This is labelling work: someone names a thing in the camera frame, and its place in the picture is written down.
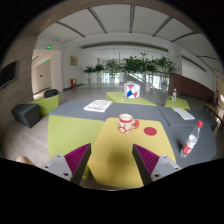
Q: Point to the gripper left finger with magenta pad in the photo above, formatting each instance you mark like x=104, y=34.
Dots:
x=71, y=166

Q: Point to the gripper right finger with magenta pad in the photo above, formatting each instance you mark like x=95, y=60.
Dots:
x=151, y=166

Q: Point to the small clear water bottle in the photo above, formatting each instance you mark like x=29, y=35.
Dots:
x=174, y=95

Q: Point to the red round coaster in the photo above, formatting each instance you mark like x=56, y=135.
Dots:
x=150, y=131

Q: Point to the yellow tabletop board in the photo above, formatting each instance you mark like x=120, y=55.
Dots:
x=112, y=162

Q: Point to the plastic bottle with red cap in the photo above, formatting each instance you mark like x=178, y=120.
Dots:
x=192, y=140

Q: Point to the red and white mug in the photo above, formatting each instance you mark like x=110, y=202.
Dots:
x=126, y=123

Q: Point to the yellow and white booklet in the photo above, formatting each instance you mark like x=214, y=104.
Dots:
x=184, y=114

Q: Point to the open magazine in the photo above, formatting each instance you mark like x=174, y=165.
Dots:
x=98, y=106

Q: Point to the green cube stool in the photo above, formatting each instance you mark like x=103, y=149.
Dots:
x=46, y=105

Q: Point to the dark grey cube stool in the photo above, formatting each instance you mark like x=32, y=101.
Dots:
x=26, y=114

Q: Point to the black bag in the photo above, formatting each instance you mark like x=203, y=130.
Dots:
x=50, y=93

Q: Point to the red white blue box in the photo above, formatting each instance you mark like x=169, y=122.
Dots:
x=131, y=90

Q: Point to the red fire extinguisher box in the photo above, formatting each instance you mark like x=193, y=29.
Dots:
x=73, y=83

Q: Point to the wooden chair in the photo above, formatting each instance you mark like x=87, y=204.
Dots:
x=216, y=110

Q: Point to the potted green plants row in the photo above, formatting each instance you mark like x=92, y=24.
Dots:
x=134, y=65

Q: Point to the framed wall picture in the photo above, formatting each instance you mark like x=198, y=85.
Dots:
x=74, y=60

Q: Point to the wall mounted black television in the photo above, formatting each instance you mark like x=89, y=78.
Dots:
x=8, y=74

